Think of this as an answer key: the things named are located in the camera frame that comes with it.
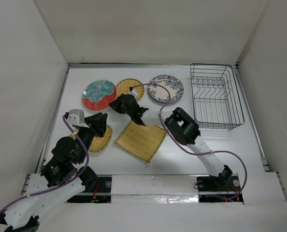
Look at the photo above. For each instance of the blue and white floral plate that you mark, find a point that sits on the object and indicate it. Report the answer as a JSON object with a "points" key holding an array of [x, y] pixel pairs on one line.
{"points": [[163, 85]]}

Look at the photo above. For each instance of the square bamboo mat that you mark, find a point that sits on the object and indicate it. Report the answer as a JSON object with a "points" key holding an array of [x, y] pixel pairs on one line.
{"points": [[142, 142]]}

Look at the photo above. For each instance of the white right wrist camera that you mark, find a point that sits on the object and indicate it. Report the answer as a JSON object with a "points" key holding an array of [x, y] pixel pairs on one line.
{"points": [[133, 91]]}

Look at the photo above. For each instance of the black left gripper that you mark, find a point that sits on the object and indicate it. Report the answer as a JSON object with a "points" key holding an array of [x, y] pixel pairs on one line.
{"points": [[98, 123]]}

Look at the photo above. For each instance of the rounded bamboo tray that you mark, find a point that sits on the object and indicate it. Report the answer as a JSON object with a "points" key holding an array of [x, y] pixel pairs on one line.
{"points": [[101, 141]]}

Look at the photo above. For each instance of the round bamboo tray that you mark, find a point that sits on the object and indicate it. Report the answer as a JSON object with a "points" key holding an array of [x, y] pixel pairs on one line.
{"points": [[123, 87]]}

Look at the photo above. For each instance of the grey wire dish rack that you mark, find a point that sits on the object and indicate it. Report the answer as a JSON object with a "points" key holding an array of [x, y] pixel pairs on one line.
{"points": [[216, 99]]}

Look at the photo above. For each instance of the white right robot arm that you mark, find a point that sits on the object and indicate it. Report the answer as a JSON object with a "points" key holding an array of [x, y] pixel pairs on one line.
{"points": [[181, 127]]}

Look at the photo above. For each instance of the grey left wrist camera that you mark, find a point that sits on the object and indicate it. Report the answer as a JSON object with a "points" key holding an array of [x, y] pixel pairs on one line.
{"points": [[75, 117]]}

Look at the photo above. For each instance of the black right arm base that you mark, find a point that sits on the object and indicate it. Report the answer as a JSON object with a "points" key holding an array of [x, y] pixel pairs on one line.
{"points": [[208, 192]]}

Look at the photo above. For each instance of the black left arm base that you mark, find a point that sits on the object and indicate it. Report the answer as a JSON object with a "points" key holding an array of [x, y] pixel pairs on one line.
{"points": [[100, 194]]}

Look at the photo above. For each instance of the red and teal floral plate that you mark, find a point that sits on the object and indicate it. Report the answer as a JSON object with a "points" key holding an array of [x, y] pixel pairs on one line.
{"points": [[98, 94]]}

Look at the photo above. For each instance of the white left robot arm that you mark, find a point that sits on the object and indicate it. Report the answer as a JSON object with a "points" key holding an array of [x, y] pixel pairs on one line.
{"points": [[66, 174]]}

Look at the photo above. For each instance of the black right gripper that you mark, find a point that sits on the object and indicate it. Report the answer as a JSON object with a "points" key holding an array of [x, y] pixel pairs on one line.
{"points": [[115, 105]]}

